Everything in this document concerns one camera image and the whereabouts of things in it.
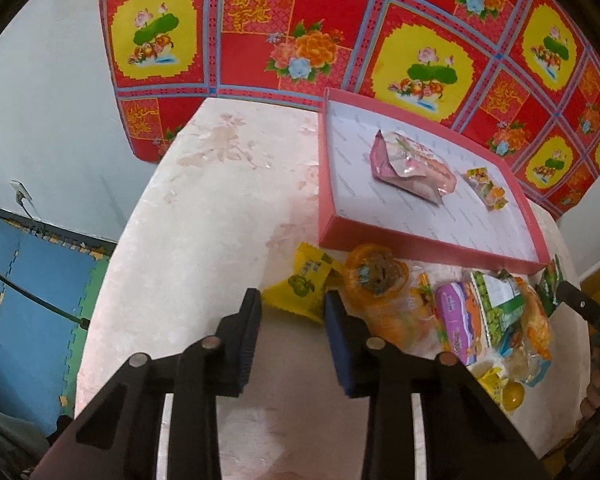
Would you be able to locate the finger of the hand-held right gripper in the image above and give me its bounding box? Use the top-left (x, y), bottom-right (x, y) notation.
top-left (556, 280), bottom-right (600, 331)

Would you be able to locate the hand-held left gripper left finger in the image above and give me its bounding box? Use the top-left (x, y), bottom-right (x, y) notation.
top-left (45, 287), bottom-right (263, 480)

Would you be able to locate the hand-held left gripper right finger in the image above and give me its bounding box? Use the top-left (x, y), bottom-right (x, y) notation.
top-left (324, 290), bottom-right (551, 480)

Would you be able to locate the green pea snack packet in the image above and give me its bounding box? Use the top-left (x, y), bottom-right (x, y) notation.
top-left (470, 269), bottom-right (528, 348)
top-left (536, 254), bottom-right (565, 318)

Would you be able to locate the orange snack packet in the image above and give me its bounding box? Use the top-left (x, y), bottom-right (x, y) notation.
top-left (502, 285), bottom-right (553, 361)

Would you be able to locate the yellow packet with green print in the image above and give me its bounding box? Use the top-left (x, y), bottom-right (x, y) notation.
top-left (261, 241), bottom-right (348, 322)

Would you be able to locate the brown chocolate ball cup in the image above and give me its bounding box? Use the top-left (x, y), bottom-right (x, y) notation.
top-left (341, 243), bottom-right (411, 313)

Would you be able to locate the purple oval tin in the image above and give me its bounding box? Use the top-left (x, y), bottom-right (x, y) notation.
top-left (434, 281), bottom-right (492, 366)

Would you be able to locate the pink shallow cardboard box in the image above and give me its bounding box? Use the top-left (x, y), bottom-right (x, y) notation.
top-left (318, 87), bottom-right (552, 275)

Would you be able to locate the striped candy stick packet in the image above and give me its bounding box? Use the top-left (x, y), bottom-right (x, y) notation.
top-left (416, 269), bottom-right (462, 361)

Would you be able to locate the yellow round candy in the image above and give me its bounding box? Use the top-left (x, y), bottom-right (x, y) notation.
top-left (500, 381), bottom-right (527, 412)

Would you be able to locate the small yellow packet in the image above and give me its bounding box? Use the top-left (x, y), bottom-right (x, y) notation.
top-left (472, 366), bottom-right (506, 403)

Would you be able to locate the pink snack packet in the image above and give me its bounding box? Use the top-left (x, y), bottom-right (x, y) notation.
top-left (370, 129), bottom-right (458, 206)

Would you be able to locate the blue foam floor mat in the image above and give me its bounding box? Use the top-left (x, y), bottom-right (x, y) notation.
top-left (0, 210), bottom-right (117, 436)

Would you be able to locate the red floral printed cloth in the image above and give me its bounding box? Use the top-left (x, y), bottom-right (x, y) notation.
top-left (97, 0), bottom-right (600, 221)

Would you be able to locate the black cable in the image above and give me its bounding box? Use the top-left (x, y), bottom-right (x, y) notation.
top-left (0, 259), bottom-right (90, 330)

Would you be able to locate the white wall socket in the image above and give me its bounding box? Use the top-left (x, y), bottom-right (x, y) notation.
top-left (11, 179), bottom-right (35, 220)

